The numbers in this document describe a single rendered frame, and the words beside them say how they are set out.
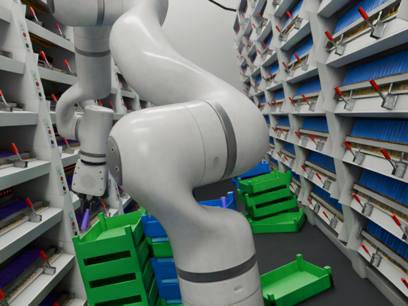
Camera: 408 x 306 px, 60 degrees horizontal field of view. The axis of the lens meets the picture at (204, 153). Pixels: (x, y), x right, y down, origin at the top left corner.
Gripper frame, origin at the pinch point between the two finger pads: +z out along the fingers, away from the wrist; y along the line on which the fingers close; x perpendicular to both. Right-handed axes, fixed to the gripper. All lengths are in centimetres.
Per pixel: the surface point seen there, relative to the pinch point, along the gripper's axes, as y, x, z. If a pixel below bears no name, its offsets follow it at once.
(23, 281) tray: -19.3, 0.8, 31.8
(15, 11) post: -51, 39, -56
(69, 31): -60, 106, -54
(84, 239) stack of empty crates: -4.2, 11.5, 18.1
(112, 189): -21, 97, 32
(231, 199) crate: 45, 26, -3
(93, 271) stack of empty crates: 3.3, 2.6, 24.0
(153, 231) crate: 19.5, 14.0, 10.8
